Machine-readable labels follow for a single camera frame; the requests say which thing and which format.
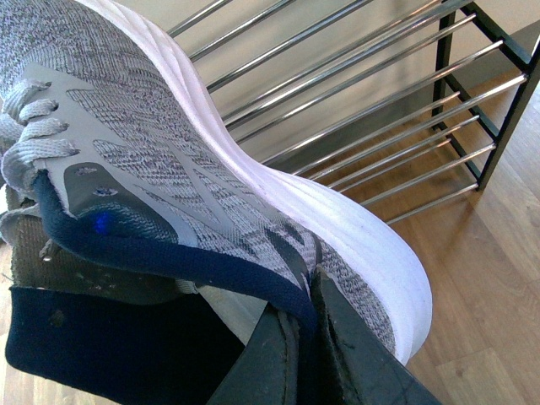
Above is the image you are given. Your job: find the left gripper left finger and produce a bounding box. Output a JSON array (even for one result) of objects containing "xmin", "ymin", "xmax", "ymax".
[{"xmin": 213, "ymin": 310, "xmax": 304, "ymax": 404}]

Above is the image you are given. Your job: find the black metal shoe rack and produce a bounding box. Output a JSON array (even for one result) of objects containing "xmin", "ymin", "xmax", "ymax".
[{"xmin": 148, "ymin": 1, "xmax": 539, "ymax": 224}]

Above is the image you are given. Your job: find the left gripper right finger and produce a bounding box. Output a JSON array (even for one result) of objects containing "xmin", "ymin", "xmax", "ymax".
[{"xmin": 314, "ymin": 266, "xmax": 440, "ymax": 405}]

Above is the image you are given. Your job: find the grey knit sneaker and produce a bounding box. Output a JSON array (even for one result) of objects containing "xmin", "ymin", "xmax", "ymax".
[{"xmin": 1, "ymin": 1, "xmax": 432, "ymax": 404}]

